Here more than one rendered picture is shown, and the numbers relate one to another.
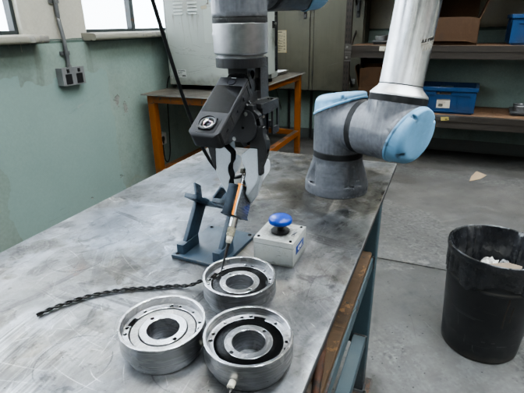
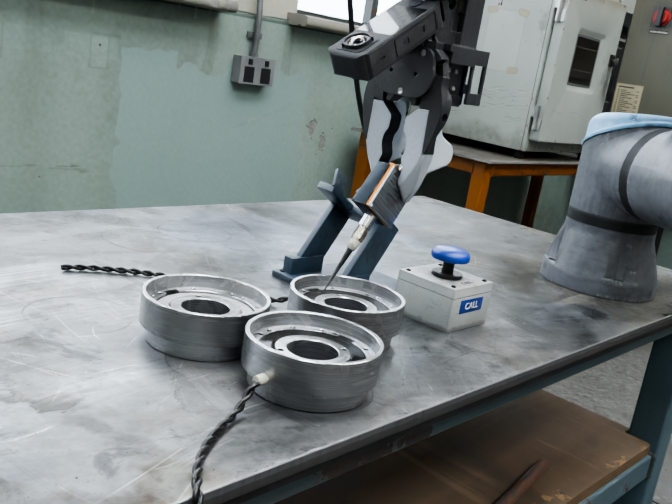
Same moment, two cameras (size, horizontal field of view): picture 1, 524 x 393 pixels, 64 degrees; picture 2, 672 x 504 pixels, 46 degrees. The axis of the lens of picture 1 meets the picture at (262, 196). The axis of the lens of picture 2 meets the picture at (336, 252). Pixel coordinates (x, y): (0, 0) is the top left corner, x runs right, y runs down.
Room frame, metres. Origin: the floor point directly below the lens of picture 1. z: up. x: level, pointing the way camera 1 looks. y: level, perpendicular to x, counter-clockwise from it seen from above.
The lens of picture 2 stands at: (-0.14, -0.15, 1.05)
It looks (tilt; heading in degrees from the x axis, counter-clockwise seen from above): 14 degrees down; 17
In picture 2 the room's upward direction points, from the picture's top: 9 degrees clockwise
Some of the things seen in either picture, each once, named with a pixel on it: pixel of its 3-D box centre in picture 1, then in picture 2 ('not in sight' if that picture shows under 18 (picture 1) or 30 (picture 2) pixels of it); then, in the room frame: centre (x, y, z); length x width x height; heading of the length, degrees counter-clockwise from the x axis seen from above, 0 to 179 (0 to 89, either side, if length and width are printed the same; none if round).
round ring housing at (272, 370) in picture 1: (249, 347); (311, 360); (0.39, 0.02, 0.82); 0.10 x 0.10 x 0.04
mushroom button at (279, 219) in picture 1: (280, 228); (447, 270); (0.64, -0.03, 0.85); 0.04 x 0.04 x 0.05
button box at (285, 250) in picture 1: (281, 240); (446, 294); (0.65, -0.03, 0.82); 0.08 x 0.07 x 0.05; 157
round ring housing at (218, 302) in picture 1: (239, 286); (344, 313); (0.52, 0.03, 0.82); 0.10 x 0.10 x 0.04
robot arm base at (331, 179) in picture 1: (337, 168); (604, 248); (0.96, -0.18, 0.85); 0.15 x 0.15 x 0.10
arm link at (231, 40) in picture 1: (238, 41); not in sight; (0.62, 0.03, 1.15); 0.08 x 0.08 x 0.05
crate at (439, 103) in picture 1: (444, 97); not in sight; (3.74, -1.62, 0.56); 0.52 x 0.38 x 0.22; 64
